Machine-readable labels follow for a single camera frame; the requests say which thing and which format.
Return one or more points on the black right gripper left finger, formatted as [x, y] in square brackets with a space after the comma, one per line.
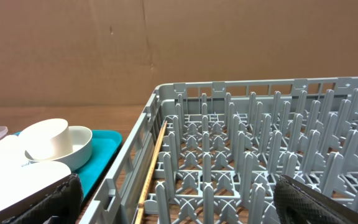
[62, 206]

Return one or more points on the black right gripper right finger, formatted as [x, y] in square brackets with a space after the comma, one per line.
[297, 203]

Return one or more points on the pink small bowl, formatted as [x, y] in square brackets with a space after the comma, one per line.
[19, 183]

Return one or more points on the grey dishwasher rack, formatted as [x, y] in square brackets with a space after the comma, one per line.
[225, 146]

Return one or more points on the cream cup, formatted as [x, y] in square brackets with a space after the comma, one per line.
[47, 139]

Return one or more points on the grey-green bowl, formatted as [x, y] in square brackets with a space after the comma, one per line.
[81, 140]

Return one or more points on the teal plastic tray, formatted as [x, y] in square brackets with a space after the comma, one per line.
[106, 145]

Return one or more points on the wooden chopstick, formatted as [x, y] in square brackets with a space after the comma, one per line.
[149, 175]

